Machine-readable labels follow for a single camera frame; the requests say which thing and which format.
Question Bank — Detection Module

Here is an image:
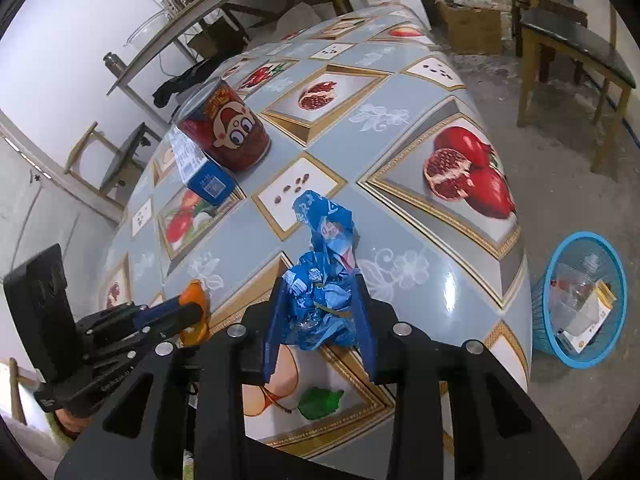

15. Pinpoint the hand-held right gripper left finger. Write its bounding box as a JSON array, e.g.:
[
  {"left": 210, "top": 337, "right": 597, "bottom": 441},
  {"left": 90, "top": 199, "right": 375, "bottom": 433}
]
[{"left": 54, "top": 277, "right": 291, "bottom": 480}]

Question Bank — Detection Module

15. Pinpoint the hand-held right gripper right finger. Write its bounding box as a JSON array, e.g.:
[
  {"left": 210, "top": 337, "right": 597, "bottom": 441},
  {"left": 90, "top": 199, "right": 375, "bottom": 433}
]
[{"left": 350, "top": 275, "right": 583, "bottom": 480}]

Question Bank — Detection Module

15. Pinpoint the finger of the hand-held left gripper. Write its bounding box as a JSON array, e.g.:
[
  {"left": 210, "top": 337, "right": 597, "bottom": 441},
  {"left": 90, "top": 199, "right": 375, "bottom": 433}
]
[
  {"left": 77, "top": 296, "right": 201, "bottom": 333},
  {"left": 85, "top": 327, "right": 168, "bottom": 368}
]

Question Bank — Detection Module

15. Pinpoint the orange peel piece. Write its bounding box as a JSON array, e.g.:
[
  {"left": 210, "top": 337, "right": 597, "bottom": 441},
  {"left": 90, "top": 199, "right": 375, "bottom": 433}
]
[{"left": 179, "top": 280, "right": 210, "bottom": 346}]

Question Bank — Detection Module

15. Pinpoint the blue wrapper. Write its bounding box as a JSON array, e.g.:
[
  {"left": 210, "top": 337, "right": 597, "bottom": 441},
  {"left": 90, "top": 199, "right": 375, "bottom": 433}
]
[{"left": 280, "top": 190, "right": 363, "bottom": 351}]

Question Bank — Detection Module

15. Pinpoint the clear plastic container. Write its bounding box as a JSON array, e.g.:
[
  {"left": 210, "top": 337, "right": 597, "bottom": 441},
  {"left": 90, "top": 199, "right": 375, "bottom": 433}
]
[{"left": 550, "top": 260, "right": 601, "bottom": 331}]

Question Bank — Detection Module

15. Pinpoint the white door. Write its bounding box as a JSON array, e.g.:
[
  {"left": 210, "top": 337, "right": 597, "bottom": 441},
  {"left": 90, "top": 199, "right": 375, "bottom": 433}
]
[{"left": 0, "top": 110, "right": 121, "bottom": 311}]

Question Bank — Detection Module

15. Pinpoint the fruit print tablecloth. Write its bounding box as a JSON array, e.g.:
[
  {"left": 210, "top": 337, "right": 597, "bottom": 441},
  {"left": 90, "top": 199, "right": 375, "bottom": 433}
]
[{"left": 97, "top": 2, "right": 533, "bottom": 461}]

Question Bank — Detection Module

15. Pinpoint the small blue box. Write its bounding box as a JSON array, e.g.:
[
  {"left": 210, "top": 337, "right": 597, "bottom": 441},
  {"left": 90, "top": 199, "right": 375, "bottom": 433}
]
[{"left": 167, "top": 125, "right": 238, "bottom": 207}]

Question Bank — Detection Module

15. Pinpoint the wooden chair black seat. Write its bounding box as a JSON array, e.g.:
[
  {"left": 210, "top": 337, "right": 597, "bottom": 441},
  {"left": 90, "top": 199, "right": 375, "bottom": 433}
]
[
  {"left": 65, "top": 121, "right": 163, "bottom": 211},
  {"left": 515, "top": 0, "right": 638, "bottom": 173}
]

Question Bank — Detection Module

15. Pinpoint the red cartoon tin can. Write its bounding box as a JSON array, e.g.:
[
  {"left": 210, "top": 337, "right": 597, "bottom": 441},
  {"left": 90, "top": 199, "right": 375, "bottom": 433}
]
[{"left": 176, "top": 76, "right": 272, "bottom": 171}]

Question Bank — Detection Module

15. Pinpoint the black clothing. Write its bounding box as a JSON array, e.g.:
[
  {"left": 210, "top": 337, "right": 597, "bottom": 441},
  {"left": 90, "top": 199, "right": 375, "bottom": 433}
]
[{"left": 152, "top": 60, "right": 213, "bottom": 108}]

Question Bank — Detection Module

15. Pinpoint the small cardboard box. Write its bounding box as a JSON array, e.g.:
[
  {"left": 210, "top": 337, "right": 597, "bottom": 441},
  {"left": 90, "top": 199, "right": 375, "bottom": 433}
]
[{"left": 187, "top": 22, "right": 236, "bottom": 58}]

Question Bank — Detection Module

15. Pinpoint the grey wooden side table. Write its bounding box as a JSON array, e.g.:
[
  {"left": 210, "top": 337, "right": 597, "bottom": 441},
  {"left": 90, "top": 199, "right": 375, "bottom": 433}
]
[{"left": 106, "top": 0, "right": 371, "bottom": 126}]

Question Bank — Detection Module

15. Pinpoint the white sack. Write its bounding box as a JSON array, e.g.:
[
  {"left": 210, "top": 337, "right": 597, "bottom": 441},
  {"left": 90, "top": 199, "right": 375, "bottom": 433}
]
[{"left": 277, "top": 2, "right": 341, "bottom": 31}]

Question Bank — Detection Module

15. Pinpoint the large cardboard box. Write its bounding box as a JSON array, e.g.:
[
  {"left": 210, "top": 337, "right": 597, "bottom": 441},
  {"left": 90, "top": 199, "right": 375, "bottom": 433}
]
[{"left": 436, "top": 0, "right": 503, "bottom": 56}]

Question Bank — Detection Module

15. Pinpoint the dark wooden chair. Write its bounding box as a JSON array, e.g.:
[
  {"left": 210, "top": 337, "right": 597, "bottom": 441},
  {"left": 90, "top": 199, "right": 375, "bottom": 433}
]
[{"left": 510, "top": 0, "right": 588, "bottom": 26}]

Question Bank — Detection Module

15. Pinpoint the blue hose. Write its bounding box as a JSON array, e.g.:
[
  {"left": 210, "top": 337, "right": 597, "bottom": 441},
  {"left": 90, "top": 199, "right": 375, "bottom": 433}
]
[{"left": 617, "top": 110, "right": 640, "bottom": 148}]

